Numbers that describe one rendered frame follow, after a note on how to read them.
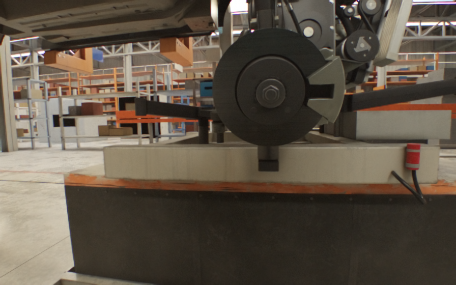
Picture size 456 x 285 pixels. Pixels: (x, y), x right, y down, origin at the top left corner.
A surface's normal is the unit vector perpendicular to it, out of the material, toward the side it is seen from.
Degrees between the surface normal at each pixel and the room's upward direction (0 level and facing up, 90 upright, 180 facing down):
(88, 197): 90
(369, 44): 90
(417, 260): 90
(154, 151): 90
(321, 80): 104
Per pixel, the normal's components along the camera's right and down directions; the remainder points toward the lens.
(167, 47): -0.15, 0.10
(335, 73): -0.14, 0.33
